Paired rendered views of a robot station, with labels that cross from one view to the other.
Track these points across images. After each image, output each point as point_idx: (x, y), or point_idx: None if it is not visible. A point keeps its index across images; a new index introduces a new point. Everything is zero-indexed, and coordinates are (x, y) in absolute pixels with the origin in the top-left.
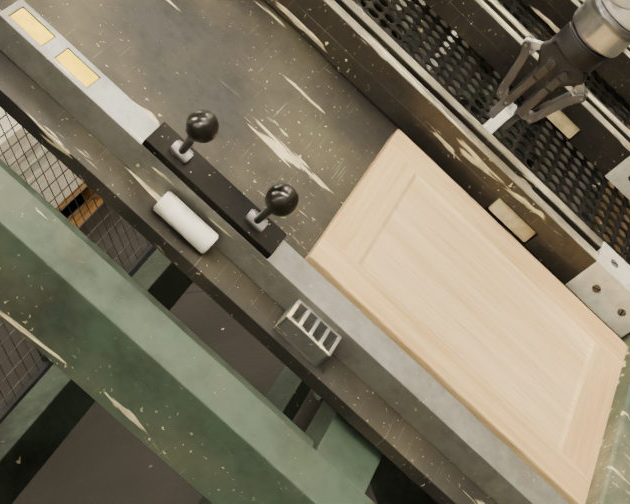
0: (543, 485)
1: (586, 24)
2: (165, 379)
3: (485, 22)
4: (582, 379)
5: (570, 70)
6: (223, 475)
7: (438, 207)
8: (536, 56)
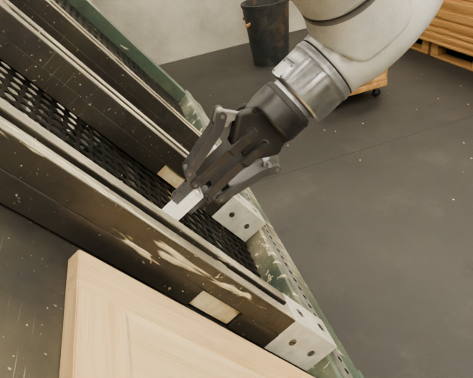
0: None
1: (305, 84)
2: None
3: (104, 102)
4: None
5: (269, 140)
6: None
7: (168, 349)
8: (153, 129)
